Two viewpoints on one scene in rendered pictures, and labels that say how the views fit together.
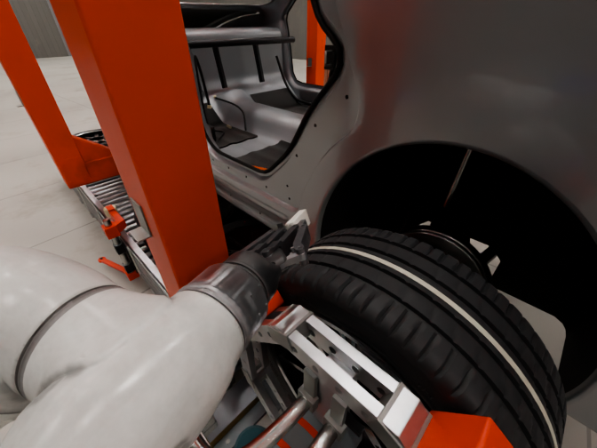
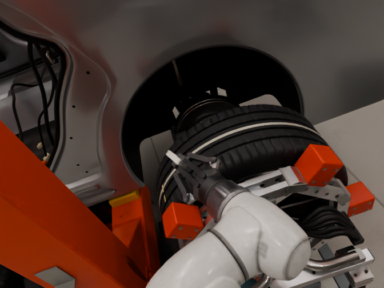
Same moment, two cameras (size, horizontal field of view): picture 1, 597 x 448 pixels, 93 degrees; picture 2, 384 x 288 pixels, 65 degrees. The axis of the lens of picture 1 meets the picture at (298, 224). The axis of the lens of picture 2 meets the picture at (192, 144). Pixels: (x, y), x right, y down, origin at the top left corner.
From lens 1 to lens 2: 43 cm
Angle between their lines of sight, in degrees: 32
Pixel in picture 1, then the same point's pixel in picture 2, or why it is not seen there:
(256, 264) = (218, 178)
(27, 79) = not seen: outside the picture
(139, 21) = not seen: outside the picture
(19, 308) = (216, 258)
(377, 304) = (244, 152)
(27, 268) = (190, 256)
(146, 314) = (242, 212)
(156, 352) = (263, 209)
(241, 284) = (231, 184)
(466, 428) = (308, 154)
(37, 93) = not seen: outside the picture
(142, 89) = (19, 180)
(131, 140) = (40, 219)
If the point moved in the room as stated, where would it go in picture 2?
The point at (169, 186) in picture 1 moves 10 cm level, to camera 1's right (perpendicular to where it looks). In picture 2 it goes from (71, 227) to (98, 195)
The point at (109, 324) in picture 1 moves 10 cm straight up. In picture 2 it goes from (243, 223) to (232, 190)
